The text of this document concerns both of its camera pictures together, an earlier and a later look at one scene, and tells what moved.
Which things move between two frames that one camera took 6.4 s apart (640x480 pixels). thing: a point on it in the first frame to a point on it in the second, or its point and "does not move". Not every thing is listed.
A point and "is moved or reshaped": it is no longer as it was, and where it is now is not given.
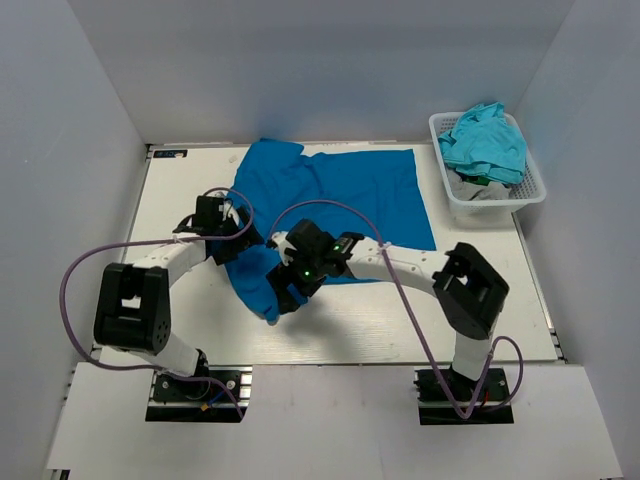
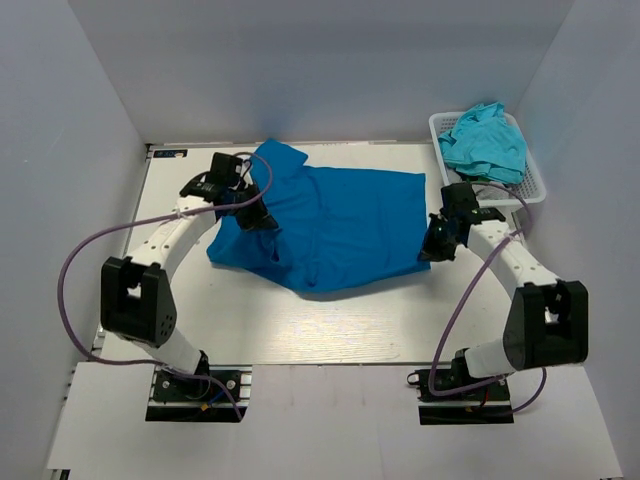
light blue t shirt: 484,144 does not move
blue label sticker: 170,153 does not move
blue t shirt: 376,196 is moved or reshaped
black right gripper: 288,288 to 439,238
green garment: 477,180 does not move
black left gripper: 240,240 to 251,211
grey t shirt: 470,191 does not move
